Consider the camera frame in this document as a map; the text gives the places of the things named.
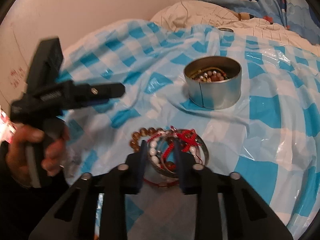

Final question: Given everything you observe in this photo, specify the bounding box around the pink bead bracelet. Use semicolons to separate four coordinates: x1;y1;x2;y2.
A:
197;70;226;82

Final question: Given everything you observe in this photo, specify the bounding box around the person's left hand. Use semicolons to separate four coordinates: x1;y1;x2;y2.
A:
5;125;69;186

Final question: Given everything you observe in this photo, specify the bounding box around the silver metal bangle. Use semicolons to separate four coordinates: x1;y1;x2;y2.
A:
147;128;209;179

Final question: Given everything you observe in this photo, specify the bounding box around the blue white checkered plastic sheet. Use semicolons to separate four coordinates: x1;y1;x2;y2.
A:
59;20;319;239

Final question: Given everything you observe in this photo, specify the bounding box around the round silver metal tin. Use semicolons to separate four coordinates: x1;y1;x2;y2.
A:
183;56;242;110

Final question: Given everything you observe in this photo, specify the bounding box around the small silver tin lid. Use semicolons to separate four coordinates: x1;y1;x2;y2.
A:
219;28;234;33

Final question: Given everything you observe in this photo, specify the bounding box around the white grid pattern pillow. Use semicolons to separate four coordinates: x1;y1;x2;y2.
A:
151;0;319;56

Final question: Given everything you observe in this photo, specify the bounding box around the blue whale pattern curtain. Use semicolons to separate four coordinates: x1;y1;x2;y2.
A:
199;0;319;45

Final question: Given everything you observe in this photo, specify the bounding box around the amber bead bracelet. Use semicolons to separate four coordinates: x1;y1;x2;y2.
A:
129;127;164;153

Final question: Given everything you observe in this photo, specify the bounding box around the white bead bracelet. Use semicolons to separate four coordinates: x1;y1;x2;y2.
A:
149;139;163;168

